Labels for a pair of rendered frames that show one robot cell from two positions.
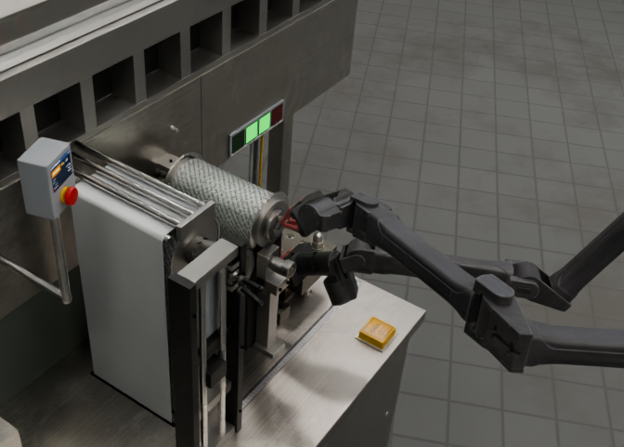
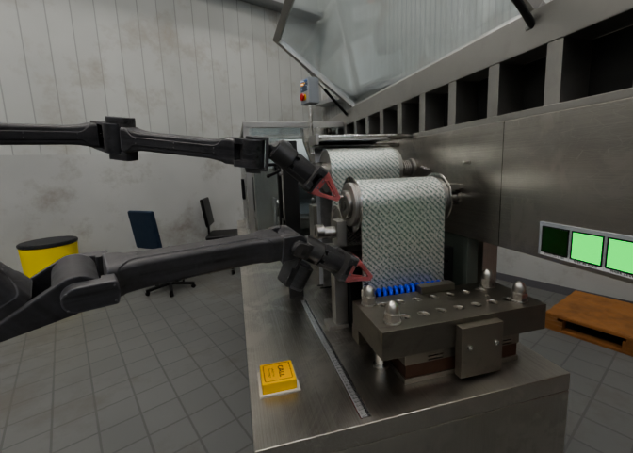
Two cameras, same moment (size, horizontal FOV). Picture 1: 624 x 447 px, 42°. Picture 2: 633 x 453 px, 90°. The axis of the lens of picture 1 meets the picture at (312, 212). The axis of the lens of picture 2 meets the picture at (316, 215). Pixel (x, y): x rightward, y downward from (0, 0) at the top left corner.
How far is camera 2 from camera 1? 231 cm
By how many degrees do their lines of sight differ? 118
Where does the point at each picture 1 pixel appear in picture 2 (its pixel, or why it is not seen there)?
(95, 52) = (427, 76)
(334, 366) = (282, 342)
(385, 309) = (300, 411)
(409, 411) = not seen: outside the picture
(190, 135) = (488, 183)
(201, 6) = (512, 40)
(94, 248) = not seen: hidden behind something
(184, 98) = (483, 137)
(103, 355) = not seen: hidden behind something
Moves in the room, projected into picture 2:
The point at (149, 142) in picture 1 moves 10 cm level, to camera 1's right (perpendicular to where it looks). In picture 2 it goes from (450, 164) to (435, 164)
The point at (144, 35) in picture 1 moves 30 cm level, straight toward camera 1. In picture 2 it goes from (456, 68) to (357, 86)
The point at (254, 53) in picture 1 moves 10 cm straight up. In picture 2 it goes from (608, 115) to (615, 52)
